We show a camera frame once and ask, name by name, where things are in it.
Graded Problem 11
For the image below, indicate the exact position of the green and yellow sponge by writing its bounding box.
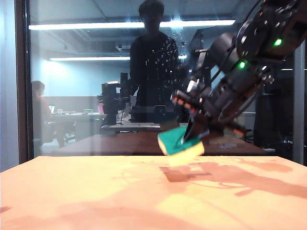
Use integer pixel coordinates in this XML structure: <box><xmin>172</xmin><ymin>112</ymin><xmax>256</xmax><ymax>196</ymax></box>
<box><xmin>157</xmin><ymin>126</ymin><xmax>205</xmax><ymax>166</ymax></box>

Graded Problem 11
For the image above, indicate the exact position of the grey window frame post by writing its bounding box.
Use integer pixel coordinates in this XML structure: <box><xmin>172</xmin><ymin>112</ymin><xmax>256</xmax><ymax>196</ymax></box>
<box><xmin>292</xmin><ymin>45</ymin><xmax>307</xmax><ymax>166</ymax></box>

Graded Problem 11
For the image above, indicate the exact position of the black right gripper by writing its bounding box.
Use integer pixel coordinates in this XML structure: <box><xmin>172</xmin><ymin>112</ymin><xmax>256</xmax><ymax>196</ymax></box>
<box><xmin>170</xmin><ymin>65</ymin><xmax>275</xmax><ymax>145</ymax></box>

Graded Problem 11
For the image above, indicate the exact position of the dark brown window frame post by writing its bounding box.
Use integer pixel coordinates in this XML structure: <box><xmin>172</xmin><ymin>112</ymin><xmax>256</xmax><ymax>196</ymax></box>
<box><xmin>14</xmin><ymin>0</ymin><xmax>34</xmax><ymax>165</ymax></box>

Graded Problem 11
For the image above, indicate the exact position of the large glass window pane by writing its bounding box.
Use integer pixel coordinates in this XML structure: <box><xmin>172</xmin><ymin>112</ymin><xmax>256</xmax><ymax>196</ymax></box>
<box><xmin>26</xmin><ymin>0</ymin><xmax>297</xmax><ymax>157</ymax></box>

